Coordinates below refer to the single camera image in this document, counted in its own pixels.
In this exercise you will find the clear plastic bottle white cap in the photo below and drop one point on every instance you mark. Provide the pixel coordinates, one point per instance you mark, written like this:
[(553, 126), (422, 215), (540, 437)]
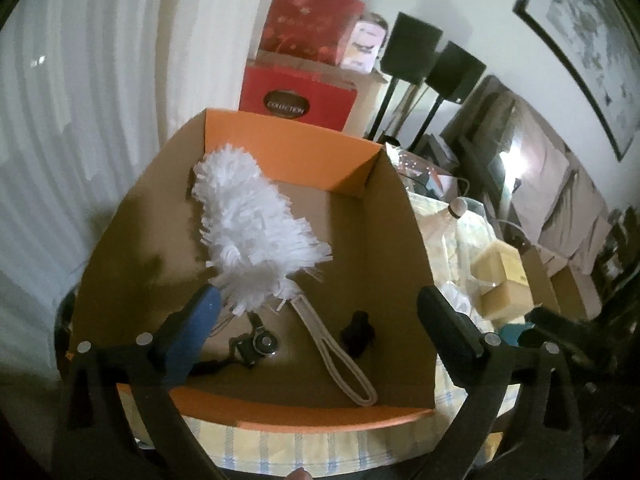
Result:
[(452, 220)]

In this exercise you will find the orange cardboard box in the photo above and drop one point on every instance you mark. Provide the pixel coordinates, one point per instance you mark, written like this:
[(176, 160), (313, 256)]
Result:
[(320, 240)]

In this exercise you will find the yellow printed box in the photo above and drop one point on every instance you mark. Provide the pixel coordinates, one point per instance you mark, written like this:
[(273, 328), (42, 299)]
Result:
[(500, 262)]

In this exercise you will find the checked yellow tablecloth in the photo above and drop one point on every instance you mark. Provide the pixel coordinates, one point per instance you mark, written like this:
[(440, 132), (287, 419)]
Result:
[(310, 447)]

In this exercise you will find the red box with oval label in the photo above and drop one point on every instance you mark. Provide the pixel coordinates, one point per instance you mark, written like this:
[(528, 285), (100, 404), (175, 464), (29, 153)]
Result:
[(295, 97)]

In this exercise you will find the black speaker on stand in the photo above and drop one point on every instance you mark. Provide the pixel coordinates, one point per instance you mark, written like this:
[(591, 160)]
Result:
[(411, 47), (455, 72)]

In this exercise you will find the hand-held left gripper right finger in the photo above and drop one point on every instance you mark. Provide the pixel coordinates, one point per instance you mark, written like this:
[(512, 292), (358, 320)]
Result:
[(450, 327)]

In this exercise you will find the black framed wall picture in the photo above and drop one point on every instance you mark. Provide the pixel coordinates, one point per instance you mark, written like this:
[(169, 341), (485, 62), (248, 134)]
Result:
[(585, 30)]

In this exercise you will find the clear plastic bag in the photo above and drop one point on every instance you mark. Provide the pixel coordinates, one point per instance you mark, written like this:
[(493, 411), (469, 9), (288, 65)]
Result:
[(415, 165)]

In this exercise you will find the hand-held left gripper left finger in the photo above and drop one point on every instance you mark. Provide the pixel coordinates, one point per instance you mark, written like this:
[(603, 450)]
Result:
[(200, 320)]

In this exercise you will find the pink and white box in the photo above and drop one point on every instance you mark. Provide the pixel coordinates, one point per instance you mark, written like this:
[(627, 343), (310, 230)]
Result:
[(364, 42)]

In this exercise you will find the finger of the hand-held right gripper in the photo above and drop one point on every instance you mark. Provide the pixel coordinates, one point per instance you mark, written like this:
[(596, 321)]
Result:
[(560, 324)]

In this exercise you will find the open brown cardboard box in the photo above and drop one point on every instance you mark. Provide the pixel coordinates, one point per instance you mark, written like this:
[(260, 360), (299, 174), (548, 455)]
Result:
[(560, 280)]

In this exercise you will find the red patterned gift box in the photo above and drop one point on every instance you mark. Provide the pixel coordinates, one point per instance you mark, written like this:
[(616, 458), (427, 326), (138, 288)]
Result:
[(307, 20)]

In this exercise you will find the pink blanket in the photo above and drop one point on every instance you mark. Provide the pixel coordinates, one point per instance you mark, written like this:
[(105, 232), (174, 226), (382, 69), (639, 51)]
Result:
[(555, 185)]

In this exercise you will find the white fluffy duster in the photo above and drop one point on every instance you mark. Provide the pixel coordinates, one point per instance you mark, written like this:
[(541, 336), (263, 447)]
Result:
[(245, 220)]

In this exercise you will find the small black plastic piece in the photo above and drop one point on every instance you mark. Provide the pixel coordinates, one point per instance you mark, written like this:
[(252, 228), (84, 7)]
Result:
[(357, 334)]

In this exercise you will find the white curtain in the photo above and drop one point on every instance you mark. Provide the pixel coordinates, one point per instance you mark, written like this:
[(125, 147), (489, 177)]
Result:
[(100, 110)]

